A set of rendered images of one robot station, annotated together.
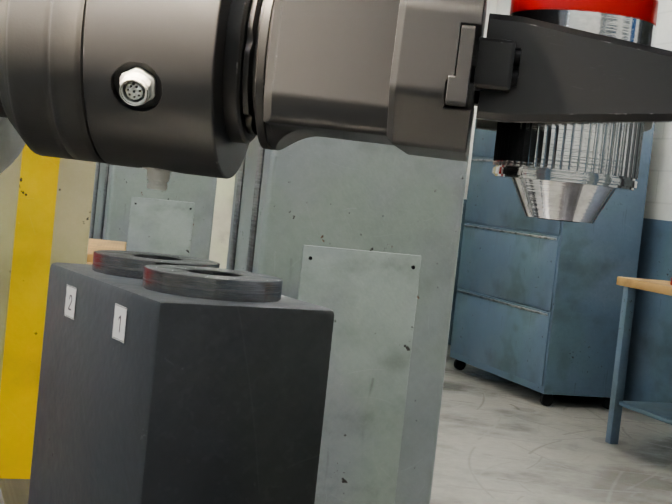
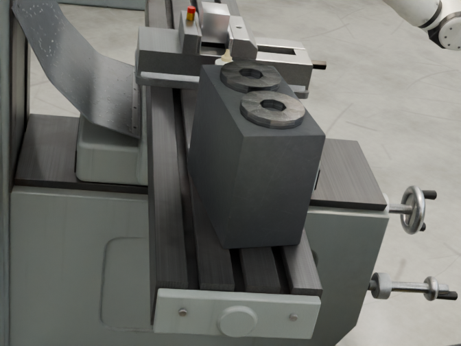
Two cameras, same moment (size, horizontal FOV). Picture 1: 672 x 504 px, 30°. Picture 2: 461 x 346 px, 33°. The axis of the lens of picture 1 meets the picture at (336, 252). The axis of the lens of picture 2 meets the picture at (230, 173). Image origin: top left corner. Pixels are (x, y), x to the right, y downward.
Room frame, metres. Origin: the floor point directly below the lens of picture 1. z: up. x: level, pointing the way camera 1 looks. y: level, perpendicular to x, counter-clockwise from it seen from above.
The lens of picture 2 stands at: (1.86, 0.22, 1.60)
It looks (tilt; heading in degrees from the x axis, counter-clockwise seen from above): 31 degrees down; 188
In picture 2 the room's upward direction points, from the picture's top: 10 degrees clockwise
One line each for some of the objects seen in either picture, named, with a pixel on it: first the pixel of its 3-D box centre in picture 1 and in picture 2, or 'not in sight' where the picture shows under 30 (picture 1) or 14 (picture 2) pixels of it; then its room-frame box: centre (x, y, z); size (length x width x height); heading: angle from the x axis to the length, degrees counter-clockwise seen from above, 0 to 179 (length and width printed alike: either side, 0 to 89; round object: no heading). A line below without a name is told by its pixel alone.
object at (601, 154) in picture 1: (572, 103); not in sight; (0.41, -0.07, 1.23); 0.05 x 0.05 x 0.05
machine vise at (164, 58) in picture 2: not in sight; (223, 51); (0.41, -0.04, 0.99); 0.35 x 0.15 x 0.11; 110
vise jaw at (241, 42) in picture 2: not in sight; (239, 36); (0.40, -0.02, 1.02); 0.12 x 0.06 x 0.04; 20
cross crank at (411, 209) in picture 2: not in sight; (398, 209); (0.25, 0.40, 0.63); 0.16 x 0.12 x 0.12; 109
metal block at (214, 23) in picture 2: not in sight; (213, 22); (0.42, -0.07, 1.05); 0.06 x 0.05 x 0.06; 20
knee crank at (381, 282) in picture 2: not in sight; (414, 287); (0.37, 0.47, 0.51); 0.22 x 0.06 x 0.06; 109
